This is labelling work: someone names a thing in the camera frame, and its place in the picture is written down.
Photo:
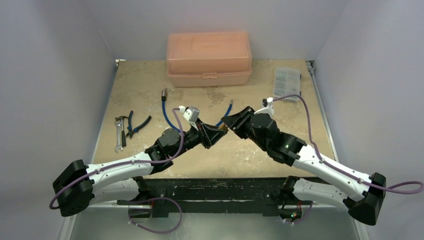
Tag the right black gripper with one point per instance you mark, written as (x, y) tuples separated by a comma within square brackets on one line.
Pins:
[(246, 120)]

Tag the pink plastic toolbox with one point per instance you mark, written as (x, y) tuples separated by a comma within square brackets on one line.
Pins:
[(209, 59)]

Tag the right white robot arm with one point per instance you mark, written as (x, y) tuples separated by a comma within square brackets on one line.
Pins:
[(358, 193)]

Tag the blue cable lock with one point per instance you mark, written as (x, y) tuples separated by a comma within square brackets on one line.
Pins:
[(164, 96)]

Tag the clear plastic organizer box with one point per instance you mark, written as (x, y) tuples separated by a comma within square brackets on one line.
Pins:
[(287, 81)]

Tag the silver wrench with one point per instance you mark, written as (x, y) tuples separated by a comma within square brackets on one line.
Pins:
[(119, 146)]

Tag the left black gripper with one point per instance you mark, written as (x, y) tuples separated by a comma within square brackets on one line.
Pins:
[(207, 134)]

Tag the brass padlock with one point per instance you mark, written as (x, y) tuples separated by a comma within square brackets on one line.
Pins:
[(223, 127)]

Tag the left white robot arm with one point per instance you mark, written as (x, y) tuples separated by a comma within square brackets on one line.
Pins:
[(79, 184)]

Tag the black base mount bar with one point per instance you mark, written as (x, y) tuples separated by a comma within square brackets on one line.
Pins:
[(267, 196)]

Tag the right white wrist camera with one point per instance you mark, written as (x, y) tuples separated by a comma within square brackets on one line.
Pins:
[(268, 106)]

